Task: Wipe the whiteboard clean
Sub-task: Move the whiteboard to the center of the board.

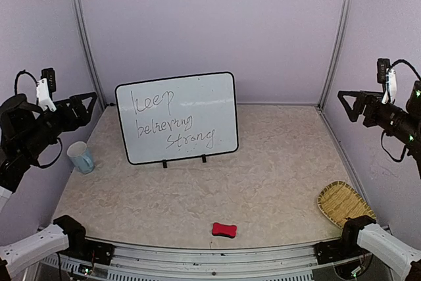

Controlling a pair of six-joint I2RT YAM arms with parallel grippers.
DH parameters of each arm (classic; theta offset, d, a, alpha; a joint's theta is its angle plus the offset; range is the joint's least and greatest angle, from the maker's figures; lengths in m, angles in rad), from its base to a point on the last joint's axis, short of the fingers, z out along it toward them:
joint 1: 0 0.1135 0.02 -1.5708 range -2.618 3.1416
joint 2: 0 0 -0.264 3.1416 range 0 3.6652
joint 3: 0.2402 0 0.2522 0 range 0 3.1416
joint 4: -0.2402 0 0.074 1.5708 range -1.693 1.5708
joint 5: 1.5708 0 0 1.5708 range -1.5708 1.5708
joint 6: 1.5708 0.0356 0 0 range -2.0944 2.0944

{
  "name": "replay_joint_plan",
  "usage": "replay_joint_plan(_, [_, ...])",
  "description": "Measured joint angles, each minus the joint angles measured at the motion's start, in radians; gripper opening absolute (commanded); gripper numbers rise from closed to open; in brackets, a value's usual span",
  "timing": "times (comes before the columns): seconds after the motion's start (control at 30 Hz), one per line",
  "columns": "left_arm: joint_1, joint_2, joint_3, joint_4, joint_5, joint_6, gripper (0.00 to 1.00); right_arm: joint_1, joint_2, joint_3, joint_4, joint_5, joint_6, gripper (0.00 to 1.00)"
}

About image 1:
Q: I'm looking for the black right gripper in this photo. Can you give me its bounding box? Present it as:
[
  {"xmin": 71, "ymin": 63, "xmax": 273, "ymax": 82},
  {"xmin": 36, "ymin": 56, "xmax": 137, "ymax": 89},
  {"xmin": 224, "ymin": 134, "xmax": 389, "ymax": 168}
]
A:
[{"xmin": 339, "ymin": 89, "xmax": 421, "ymax": 145}]

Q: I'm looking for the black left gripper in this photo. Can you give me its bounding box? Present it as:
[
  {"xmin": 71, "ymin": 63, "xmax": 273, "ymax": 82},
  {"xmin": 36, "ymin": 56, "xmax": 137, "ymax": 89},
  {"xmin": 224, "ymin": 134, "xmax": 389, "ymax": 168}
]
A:
[{"xmin": 22, "ymin": 91, "xmax": 97, "ymax": 159}]

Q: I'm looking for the white whiteboard black frame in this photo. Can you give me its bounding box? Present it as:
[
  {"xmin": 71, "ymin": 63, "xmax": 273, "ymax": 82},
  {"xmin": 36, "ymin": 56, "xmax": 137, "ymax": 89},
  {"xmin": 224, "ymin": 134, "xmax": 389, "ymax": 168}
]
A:
[{"xmin": 114, "ymin": 71, "xmax": 239, "ymax": 165}]

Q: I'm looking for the red black whiteboard eraser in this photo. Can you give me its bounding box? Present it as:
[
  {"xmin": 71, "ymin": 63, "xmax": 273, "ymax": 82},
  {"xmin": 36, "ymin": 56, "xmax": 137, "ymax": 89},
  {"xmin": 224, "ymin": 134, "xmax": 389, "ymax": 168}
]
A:
[{"xmin": 211, "ymin": 222, "xmax": 237, "ymax": 238}]

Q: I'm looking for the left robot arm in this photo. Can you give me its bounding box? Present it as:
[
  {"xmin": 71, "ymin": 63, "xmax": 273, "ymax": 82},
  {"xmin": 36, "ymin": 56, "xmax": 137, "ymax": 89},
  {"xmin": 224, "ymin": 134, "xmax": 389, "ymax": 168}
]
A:
[{"xmin": 1, "ymin": 92, "xmax": 97, "ymax": 280}]

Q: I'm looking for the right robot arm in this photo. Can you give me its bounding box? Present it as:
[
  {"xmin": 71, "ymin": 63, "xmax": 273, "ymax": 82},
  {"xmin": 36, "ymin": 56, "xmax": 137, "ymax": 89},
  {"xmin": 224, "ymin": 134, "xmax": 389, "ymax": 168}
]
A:
[{"xmin": 336, "ymin": 81, "xmax": 420, "ymax": 280}]

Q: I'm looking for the light blue mug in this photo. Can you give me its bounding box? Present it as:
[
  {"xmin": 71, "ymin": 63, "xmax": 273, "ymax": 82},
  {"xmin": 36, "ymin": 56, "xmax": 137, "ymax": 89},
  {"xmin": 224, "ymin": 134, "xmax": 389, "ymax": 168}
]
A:
[{"xmin": 66, "ymin": 141, "xmax": 95, "ymax": 174}]

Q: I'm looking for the woven bamboo tray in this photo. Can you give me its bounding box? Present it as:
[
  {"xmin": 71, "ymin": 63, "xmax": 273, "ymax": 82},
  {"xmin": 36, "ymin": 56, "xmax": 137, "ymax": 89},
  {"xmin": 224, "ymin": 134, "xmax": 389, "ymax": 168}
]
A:
[{"xmin": 317, "ymin": 180, "xmax": 376, "ymax": 229}]

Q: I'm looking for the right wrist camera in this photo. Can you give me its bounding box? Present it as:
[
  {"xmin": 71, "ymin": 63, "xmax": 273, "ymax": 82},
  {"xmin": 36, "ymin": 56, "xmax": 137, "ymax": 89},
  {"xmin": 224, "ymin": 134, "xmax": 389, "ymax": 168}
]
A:
[{"xmin": 377, "ymin": 58, "xmax": 397, "ymax": 104}]

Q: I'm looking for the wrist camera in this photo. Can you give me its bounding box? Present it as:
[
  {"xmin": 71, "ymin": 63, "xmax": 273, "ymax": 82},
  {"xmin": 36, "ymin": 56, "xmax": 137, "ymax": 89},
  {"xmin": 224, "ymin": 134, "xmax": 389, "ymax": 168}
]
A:
[
  {"xmin": 36, "ymin": 68, "xmax": 57, "ymax": 112},
  {"xmin": 377, "ymin": 58, "xmax": 397, "ymax": 104}
]

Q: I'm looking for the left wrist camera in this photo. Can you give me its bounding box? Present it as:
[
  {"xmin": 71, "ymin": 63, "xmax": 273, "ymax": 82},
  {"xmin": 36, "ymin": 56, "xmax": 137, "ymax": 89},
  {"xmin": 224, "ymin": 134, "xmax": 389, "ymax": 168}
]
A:
[{"xmin": 36, "ymin": 68, "xmax": 57, "ymax": 112}]

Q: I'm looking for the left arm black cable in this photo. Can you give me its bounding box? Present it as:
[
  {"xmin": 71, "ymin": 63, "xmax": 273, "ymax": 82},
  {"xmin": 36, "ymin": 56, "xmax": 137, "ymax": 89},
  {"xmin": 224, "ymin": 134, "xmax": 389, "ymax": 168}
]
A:
[{"xmin": 13, "ymin": 70, "xmax": 41, "ymax": 97}]

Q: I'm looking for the right aluminium corner post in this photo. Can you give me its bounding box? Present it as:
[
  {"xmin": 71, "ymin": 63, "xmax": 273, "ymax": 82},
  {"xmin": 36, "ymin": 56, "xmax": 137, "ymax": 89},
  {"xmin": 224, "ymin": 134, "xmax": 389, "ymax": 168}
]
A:
[{"xmin": 318, "ymin": 0, "xmax": 352, "ymax": 112}]

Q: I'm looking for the aluminium corner post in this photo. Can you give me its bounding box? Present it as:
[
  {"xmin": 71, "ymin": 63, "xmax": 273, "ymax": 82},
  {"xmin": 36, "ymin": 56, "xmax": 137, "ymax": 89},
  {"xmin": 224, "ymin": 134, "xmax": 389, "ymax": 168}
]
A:
[
  {"xmin": 71, "ymin": 0, "xmax": 107, "ymax": 111},
  {"xmin": 318, "ymin": 0, "xmax": 352, "ymax": 112}
]

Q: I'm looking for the left aluminium corner post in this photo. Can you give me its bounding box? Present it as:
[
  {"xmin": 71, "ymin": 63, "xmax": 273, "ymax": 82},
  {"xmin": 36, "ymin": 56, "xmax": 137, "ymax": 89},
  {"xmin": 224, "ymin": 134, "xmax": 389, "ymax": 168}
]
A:
[{"xmin": 71, "ymin": 0, "xmax": 107, "ymax": 111}]

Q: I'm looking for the front aluminium rail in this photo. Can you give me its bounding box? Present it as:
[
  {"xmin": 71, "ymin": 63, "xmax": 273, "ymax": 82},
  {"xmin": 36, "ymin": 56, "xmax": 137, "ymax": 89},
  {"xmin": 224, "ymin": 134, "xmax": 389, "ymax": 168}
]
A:
[{"xmin": 34, "ymin": 242, "xmax": 399, "ymax": 280}]

